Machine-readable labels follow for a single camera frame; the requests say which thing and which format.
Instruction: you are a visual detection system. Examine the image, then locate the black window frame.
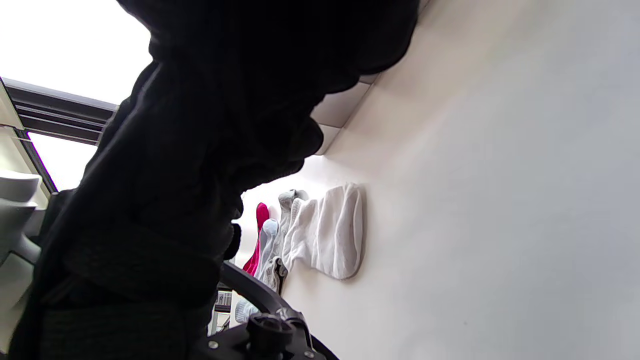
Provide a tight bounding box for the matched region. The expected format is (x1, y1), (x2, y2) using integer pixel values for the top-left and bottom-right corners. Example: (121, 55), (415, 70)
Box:
(0, 77), (118, 193)

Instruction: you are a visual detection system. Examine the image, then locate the black sock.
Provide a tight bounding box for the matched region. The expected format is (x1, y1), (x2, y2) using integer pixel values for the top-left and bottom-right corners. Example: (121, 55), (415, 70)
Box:
(117, 0), (421, 196)

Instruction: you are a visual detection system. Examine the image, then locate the grey sock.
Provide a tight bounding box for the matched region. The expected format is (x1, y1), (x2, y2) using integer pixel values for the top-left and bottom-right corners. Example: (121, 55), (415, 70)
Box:
(260, 189), (311, 294)

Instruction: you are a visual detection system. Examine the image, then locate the red sock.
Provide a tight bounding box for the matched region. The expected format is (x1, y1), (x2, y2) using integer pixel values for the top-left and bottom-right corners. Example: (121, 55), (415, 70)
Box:
(243, 202), (271, 276)

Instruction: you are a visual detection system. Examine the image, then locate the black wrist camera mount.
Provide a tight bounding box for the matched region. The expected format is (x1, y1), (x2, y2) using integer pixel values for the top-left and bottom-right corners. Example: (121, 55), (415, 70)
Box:
(192, 307), (341, 360)

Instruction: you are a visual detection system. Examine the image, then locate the white sock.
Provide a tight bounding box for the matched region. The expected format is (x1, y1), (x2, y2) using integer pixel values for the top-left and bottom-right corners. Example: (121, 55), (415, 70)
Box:
(282, 182), (366, 281)

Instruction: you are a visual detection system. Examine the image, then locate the person's right hand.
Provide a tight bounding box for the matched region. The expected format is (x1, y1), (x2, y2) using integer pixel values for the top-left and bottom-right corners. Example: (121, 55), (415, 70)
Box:
(10, 50), (242, 360)

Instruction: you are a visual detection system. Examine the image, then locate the light blue sock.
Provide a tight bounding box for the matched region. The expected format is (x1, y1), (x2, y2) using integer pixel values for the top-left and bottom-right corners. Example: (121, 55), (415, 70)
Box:
(234, 218), (280, 324)

